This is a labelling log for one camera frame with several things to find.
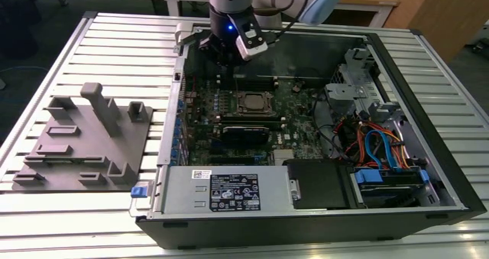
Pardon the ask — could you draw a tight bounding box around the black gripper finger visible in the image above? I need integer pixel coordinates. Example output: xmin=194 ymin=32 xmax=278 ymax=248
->
xmin=198 ymin=35 xmax=233 ymax=82
xmin=227 ymin=41 xmax=245 ymax=82

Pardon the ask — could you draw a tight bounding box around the CPU socket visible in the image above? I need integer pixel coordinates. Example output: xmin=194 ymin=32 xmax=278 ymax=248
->
xmin=235 ymin=90 xmax=279 ymax=117

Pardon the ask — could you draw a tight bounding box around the grey case latch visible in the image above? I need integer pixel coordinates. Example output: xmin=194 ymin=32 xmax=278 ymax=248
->
xmin=173 ymin=22 xmax=195 ymax=55

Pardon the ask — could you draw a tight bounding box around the black graphics card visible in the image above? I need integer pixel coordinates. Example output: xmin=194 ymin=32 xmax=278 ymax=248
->
xmin=219 ymin=124 xmax=271 ymax=148

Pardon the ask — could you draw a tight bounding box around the green motherboard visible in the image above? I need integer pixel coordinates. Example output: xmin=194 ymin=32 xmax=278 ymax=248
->
xmin=181 ymin=78 xmax=334 ymax=167

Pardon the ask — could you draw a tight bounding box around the metal disk bay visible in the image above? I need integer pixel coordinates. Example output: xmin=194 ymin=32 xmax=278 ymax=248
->
xmin=323 ymin=48 xmax=405 ymax=128

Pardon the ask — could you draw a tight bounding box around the silver chipset heatsink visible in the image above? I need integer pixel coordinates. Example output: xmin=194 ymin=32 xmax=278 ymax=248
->
xmin=273 ymin=148 xmax=297 ymax=160

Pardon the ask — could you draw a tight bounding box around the grey parts rack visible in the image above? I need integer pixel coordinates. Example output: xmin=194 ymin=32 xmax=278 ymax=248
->
xmin=10 ymin=82 xmax=154 ymax=191

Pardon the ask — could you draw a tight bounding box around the silver power supply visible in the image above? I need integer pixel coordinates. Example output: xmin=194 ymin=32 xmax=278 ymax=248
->
xmin=150 ymin=164 xmax=297 ymax=214

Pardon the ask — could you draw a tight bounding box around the hard disk in blue carrier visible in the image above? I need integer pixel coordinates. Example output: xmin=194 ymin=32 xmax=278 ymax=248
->
xmin=351 ymin=168 xmax=429 ymax=210

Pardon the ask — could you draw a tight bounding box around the wooden cabinet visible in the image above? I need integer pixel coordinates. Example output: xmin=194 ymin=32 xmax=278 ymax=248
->
xmin=385 ymin=0 xmax=489 ymax=62

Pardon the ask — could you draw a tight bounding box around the black PC case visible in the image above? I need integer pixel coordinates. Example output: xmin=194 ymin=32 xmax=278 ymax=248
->
xmin=133 ymin=21 xmax=487 ymax=250

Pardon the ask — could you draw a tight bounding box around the grey chair base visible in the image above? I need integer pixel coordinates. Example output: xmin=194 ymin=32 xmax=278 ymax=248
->
xmin=463 ymin=22 xmax=489 ymax=55

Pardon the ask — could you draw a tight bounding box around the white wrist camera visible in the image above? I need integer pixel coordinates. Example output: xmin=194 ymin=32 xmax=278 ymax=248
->
xmin=233 ymin=20 xmax=269 ymax=61

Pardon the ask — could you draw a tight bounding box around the orange wire bundle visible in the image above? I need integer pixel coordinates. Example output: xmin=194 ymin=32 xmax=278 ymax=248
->
xmin=345 ymin=120 xmax=411 ymax=171

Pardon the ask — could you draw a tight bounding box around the blue wire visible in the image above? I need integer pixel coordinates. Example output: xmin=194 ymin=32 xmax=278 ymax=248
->
xmin=365 ymin=129 xmax=398 ymax=171

